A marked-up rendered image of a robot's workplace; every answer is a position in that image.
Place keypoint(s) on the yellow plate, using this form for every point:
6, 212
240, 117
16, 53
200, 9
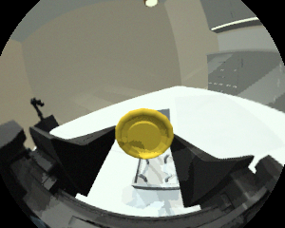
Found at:
144, 134

